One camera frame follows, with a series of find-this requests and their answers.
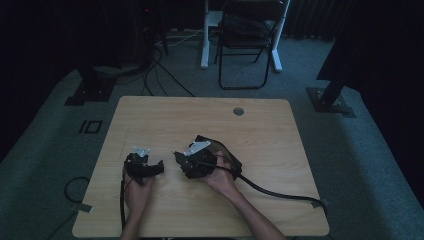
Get black folding chair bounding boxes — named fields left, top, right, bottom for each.
left=214, top=0, right=285, bottom=91

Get grey tape strip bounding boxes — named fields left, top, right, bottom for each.
left=70, top=202, right=94, bottom=214
left=311, top=198, right=330, bottom=210

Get person's left hand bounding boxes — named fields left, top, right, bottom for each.
left=123, top=175, right=157, bottom=218

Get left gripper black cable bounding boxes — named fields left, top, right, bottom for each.
left=118, top=169, right=135, bottom=233

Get person's right hand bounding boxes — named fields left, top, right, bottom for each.
left=203, top=150, right=240, bottom=201

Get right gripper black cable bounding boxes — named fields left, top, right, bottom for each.
left=199, top=162, right=330, bottom=215

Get black floor cables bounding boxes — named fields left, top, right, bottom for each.
left=142, top=46, right=197, bottom=98

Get white floor cable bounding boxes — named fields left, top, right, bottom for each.
left=155, top=29, right=205, bottom=48

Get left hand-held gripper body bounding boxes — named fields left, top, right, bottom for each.
left=122, top=146, right=154, bottom=186

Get black pencil case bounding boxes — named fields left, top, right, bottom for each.
left=191, top=134, right=244, bottom=181

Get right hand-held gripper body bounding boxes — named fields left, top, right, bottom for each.
left=181, top=140, right=218, bottom=180

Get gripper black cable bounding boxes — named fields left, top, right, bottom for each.
left=118, top=169, right=135, bottom=233
left=199, top=162, right=330, bottom=215

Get dark equipment rack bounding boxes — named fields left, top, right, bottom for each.
left=131, top=0, right=169, bottom=69

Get black stand base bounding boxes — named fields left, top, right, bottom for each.
left=306, top=75, right=357, bottom=119
left=64, top=65, right=117, bottom=107

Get white desk frame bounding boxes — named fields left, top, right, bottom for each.
left=199, top=0, right=292, bottom=74

